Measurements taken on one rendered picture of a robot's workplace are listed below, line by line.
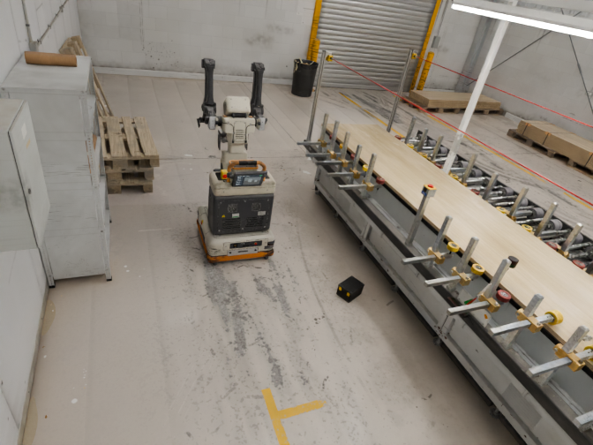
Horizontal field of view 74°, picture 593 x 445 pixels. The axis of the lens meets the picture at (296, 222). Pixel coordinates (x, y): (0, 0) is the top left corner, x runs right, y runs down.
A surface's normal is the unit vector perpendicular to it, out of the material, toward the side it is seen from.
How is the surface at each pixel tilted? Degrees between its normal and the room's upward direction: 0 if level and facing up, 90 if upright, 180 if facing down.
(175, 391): 0
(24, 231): 90
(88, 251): 90
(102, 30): 90
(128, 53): 90
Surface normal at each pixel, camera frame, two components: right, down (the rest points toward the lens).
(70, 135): 0.36, 0.55
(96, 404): 0.15, -0.83
